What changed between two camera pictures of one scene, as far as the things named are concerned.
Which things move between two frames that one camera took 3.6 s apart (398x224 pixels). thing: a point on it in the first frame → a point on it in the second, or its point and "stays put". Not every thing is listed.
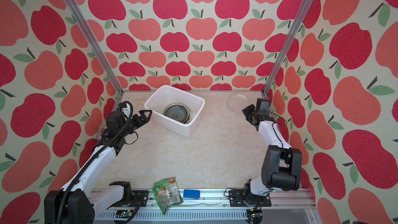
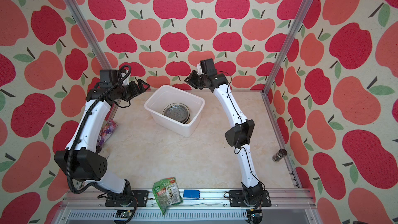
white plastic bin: x=175 y=110 stays put
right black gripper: x=247 y=111 → x=193 y=81
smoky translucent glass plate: x=178 y=111 stays put
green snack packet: x=166 y=193 stays put
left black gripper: x=145 y=119 → x=136 y=91
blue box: x=192 y=193 stays put
